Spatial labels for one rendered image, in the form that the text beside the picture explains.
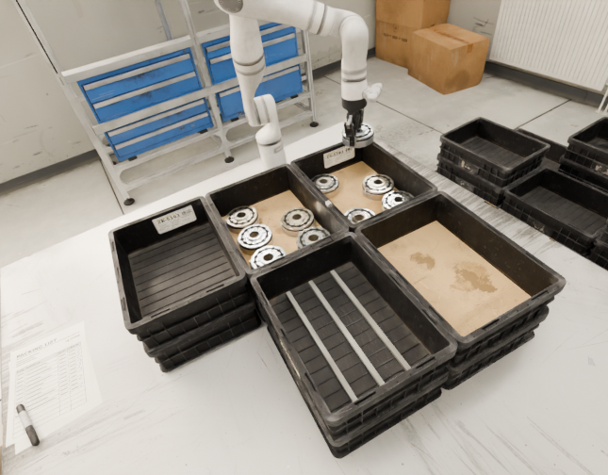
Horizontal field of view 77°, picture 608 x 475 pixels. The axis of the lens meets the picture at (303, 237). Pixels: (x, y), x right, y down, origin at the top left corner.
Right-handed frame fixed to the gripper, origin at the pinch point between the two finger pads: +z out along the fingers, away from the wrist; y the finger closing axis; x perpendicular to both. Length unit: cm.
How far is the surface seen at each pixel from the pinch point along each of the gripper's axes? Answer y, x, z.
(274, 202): 18.0, -23.0, 17.0
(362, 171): -5.6, 0.8, 16.8
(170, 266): 53, -41, 17
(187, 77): -100, -148, 30
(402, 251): 28.6, 22.5, 16.6
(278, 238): 33.9, -14.1, 16.9
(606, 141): -104, 97, 50
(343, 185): 3.4, -3.3, 16.8
